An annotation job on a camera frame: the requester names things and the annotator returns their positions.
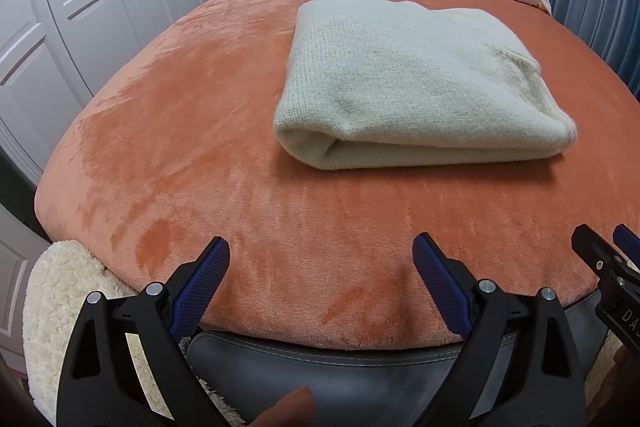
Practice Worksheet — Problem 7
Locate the cream knitted sweater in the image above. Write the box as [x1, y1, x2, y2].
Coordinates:
[273, 0, 577, 170]

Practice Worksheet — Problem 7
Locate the person's hand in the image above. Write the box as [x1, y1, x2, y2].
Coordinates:
[250, 387, 314, 427]

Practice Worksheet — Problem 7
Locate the white panelled wardrobe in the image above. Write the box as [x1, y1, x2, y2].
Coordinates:
[1, 0, 207, 374]

